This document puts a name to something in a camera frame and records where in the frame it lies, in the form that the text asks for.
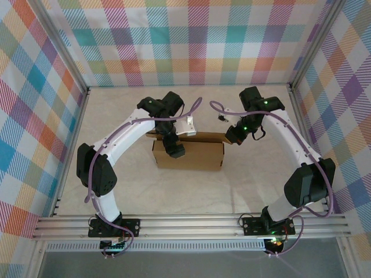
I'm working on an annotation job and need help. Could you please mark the brown cardboard box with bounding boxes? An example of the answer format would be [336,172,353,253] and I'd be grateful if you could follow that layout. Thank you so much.
[144,130,232,171]

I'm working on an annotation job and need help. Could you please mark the thin black right gripper wire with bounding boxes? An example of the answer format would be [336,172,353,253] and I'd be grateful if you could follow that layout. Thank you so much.
[250,124,267,142]

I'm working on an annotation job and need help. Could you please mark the aluminium right side rail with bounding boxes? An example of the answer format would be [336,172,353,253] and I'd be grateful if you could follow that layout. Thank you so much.
[288,85,333,214]

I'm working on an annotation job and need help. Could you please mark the aluminium right frame post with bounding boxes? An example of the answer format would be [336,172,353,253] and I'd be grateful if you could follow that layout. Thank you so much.
[288,0,348,91]

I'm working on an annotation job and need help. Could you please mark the aluminium frame post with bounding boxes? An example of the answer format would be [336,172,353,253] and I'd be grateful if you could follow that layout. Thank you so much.
[288,0,348,91]
[28,0,91,96]

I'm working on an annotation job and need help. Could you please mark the aluminium left side rail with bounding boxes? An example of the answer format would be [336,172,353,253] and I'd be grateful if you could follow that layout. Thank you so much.
[50,88,91,218]

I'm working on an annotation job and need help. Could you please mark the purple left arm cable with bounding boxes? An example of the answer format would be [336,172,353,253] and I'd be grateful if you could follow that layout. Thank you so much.
[84,97,203,259]

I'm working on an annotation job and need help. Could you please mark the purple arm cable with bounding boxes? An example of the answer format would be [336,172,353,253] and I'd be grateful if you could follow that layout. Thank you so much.
[84,97,203,259]
[210,100,334,258]

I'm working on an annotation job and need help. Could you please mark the aluminium mounting rail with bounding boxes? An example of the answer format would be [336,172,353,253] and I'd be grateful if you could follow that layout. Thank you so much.
[31,213,353,241]

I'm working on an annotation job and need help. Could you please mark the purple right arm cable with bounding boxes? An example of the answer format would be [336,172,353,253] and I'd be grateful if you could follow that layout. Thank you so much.
[210,100,334,258]

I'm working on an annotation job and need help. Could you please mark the aluminium left frame post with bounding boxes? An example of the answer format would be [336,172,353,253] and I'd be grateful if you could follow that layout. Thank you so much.
[28,0,91,96]

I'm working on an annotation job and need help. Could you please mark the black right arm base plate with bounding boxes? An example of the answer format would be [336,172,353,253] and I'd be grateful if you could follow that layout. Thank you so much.
[242,216,296,237]

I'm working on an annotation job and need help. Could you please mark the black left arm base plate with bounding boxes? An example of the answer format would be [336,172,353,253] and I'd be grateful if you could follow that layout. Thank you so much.
[88,218,141,239]

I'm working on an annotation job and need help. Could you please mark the slotted grey cable duct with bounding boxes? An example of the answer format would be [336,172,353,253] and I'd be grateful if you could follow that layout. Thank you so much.
[46,242,267,252]

